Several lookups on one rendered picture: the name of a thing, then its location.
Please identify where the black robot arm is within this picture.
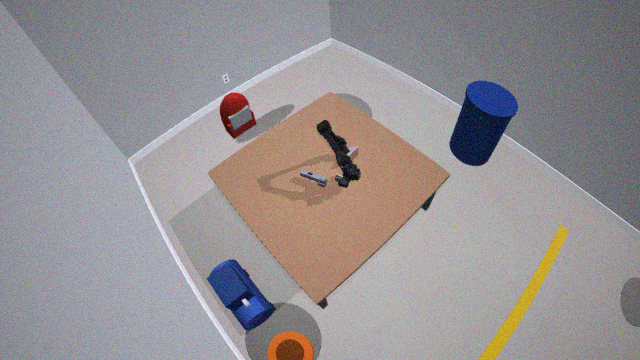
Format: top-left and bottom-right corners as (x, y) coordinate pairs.
(316, 120), (361, 181)

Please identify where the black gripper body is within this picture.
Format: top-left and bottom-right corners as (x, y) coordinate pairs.
(338, 164), (357, 188)

